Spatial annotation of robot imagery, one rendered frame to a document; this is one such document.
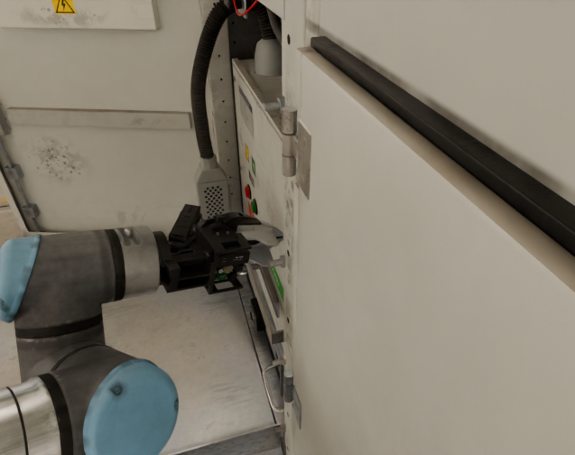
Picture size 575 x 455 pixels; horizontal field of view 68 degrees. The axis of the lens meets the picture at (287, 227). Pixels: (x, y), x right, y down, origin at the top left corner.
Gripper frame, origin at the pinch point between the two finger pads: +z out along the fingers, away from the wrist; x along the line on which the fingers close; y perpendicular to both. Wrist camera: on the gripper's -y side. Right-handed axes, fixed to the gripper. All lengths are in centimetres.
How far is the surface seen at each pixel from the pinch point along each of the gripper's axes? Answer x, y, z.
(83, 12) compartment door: 20, -60, -17
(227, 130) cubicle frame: 2.0, -41.8, 11.0
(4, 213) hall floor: -135, -250, -32
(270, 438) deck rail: -35.6, 12.7, 0.4
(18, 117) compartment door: -8, -75, -30
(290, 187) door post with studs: 17.7, 17.3, -12.8
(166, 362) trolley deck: -41.4, -15.0, -8.9
